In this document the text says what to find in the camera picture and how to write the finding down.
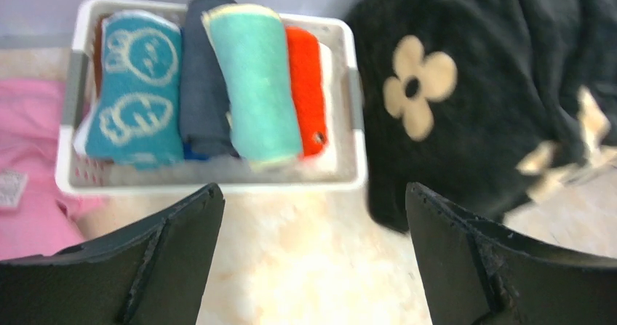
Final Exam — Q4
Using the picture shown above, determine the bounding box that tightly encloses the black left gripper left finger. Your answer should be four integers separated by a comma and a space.
1, 183, 225, 324

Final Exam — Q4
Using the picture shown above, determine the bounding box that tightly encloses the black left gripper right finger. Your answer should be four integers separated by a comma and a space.
406, 183, 616, 325

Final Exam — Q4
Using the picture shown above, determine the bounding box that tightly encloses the patterned teal yellow towel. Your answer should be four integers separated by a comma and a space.
73, 10, 184, 169

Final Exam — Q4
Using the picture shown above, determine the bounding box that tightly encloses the white plastic basket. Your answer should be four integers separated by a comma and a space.
55, 0, 367, 196

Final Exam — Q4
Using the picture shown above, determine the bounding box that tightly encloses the small teal yellow towel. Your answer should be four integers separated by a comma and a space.
202, 4, 303, 167

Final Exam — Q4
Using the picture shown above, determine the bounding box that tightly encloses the orange towel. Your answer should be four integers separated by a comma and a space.
285, 26, 328, 158

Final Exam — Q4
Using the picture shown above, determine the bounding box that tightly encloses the pink towel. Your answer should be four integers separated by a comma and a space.
1, 79, 103, 260

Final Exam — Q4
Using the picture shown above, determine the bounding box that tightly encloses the grey rolled towel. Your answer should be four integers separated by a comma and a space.
179, 0, 237, 159

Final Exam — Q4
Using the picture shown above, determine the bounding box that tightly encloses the black floral pillow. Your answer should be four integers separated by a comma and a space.
345, 0, 616, 233

